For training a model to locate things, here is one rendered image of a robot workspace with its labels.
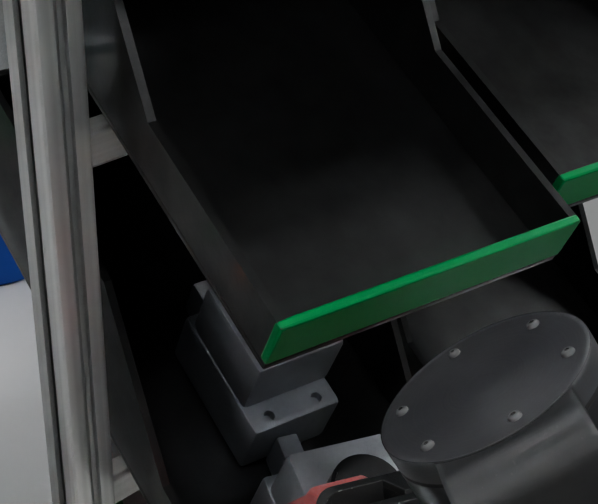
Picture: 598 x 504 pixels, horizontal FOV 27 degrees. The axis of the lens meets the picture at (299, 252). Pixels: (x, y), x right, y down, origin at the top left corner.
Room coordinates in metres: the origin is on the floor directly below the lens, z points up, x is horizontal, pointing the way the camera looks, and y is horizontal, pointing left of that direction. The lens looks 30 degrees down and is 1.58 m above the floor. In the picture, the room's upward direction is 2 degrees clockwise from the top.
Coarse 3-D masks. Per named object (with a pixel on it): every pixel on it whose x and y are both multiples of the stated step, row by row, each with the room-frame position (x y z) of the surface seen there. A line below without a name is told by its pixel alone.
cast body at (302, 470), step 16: (272, 448) 0.42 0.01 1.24; (288, 448) 0.42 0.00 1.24; (320, 448) 0.38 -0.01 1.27; (336, 448) 0.38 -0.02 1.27; (352, 448) 0.39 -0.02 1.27; (368, 448) 0.39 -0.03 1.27; (384, 448) 0.39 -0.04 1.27; (272, 464) 0.42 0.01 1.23; (288, 464) 0.38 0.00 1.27; (304, 464) 0.37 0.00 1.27; (320, 464) 0.38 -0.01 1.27; (336, 464) 0.38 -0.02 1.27; (352, 464) 0.37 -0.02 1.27; (368, 464) 0.37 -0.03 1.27; (384, 464) 0.37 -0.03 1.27; (272, 480) 0.39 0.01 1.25; (288, 480) 0.37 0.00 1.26; (304, 480) 0.37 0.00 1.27; (320, 480) 0.37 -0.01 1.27; (336, 480) 0.36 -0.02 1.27; (256, 496) 0.39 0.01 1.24; (272, 496) 0.39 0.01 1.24; (288, 496) 0.37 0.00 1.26
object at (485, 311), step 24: (576, 240) 0.58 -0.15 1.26; (552, 264) 0.59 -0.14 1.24; (576, 264) 0.58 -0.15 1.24; (480, 288) 0.56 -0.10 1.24; (504, 288) 0.56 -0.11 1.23; (528, 288) 0.57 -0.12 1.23; (552, 288) 0.57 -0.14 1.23; (576, 288) 0.58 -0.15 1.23; (432, 312) 0.54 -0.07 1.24; (456, 312) 0.54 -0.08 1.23; (480, 312) 0.55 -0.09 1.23; (504, 312) 0.55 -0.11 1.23; (528, 312) 0.55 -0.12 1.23; (576, 312) 0.56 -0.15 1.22; (408, 336) 0.50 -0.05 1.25; (432, 336) 0.52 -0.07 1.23; (456, 336) 0.53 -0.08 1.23; (408, 360) 0.49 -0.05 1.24
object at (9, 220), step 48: (0, 96) 0.50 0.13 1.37; (0, 144) 0.50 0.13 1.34; (0, 192) 0.50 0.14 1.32; (96, 192) 0.54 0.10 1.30; (144, 192) 0.55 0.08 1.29; (144, 240) 0.52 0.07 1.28; (144, 288) 0.50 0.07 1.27; (144, 336) 0.47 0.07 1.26; (384, 336) 0.48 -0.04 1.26; (144, 384) 0.45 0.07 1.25; (336, 384) 0.47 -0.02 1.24; (384, 384) 0.47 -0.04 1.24; (144, 432) 0.40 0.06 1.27; (192, 432) 0.43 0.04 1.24; (336, 432) 0.45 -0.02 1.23; (144, 480) 0.40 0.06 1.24; (192, 480) 0.41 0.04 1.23; (240, 480) 0.42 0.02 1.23
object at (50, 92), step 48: (48, 0) 0.39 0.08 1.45; (48, 48) 0.39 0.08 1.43; (48, 96) 0.39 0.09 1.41; (48, 144) 0.39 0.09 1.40; (48, 192) 0.39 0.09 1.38; (48, 240) 0.39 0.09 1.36; (96, 240) 0.40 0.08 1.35; (48, 288) 0.39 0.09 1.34; (96, 288) 0.40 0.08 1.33; (48, 336) 0.40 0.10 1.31; (96, 336) 0.40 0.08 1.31; (48, 384) 0.40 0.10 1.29; (96, 384) 0.40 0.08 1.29; (48, 432) 0.40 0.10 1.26; (96, 432) 0.40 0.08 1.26; (96, 480) 0.40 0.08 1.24
